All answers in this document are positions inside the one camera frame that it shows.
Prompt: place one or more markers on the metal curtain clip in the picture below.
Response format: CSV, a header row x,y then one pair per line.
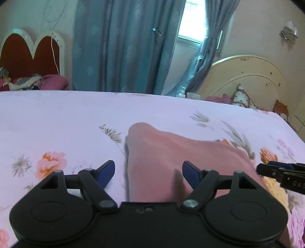
x,y
157,31

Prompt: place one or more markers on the tied blue-grey curtain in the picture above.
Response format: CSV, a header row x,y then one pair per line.
x,y
209,47

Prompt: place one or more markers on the red heart-shaped headboard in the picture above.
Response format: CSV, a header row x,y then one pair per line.
x,y
23,57

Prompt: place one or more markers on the pink garment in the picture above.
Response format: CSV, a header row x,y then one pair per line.
x,y
166,167

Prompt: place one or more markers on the wide blue-grey curtain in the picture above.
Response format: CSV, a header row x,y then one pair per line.
x,y
124,47

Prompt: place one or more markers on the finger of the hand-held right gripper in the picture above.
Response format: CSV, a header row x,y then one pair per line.
x,y
278,163
270,170

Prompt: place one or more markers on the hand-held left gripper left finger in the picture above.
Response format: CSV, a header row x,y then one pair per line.
x,y
106,173

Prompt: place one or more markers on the bed with floral sheet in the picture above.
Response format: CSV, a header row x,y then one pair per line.
x,y
59,119

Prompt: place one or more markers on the floral patterned pillow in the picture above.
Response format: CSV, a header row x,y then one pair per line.
x,y
243,99

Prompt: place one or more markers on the magenta pillow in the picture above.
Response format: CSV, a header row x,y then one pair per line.
x,y
53,82

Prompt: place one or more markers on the pink crumpled cloth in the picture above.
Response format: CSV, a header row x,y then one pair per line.
x,y
219,99

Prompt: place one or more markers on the wall lamp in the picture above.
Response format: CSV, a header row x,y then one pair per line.
x,y
289,32

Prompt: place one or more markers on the cream rounded headboard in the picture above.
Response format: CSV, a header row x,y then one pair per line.
x,y
252,76

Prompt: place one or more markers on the colourful patterned cloth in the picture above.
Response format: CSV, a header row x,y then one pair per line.
x,y
23,83

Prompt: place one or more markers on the tissue box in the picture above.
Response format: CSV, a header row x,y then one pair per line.
x,y
194,95

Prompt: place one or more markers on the bright window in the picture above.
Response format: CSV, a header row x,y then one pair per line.
x,y
193,21

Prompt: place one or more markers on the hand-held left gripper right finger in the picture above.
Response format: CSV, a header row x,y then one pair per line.
x,y
190,174

